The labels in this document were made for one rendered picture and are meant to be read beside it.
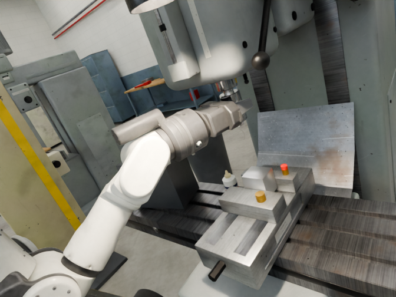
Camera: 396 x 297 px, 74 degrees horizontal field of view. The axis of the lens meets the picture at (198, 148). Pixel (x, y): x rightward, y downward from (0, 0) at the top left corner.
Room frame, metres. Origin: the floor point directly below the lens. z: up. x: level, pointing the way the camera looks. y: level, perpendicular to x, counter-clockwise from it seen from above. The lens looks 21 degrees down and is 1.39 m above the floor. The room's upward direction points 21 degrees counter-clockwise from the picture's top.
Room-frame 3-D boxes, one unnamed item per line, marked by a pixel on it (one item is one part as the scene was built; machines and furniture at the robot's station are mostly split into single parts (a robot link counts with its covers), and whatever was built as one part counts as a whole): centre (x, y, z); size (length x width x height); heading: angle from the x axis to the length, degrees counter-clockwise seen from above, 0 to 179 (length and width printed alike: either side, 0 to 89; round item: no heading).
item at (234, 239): (0.54, -0.09, 0.97); 0.35 x 0.15 x 0.11; 132
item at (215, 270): (0.41, 0.05, 0.96); 0.04 x 0.02 x 0.02; 132
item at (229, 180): (0.69, -0.05, 0.97); 0.04 x 0.04 x 0.11
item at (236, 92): (0.57, -0.11, 1.26); 0.05 x 0.05 x 0.01
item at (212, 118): (0.53, -0.03, 1.23); 0.13 x 0.12 x 0.10; 27
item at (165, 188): (0.86, 0.17, 1.02); 0.22 x 0.12 x 0.20; 55
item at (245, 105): (0.54, -0.12, 1.23); 0.06 x 0.02 x 0.03; 117
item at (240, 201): (0.53, -0.07, 1.01); 0.15 x 0.06 x 0.04; 42
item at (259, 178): (0.56, -0.11, 1.03); 0.06 x 0.05 x 0.06; 42
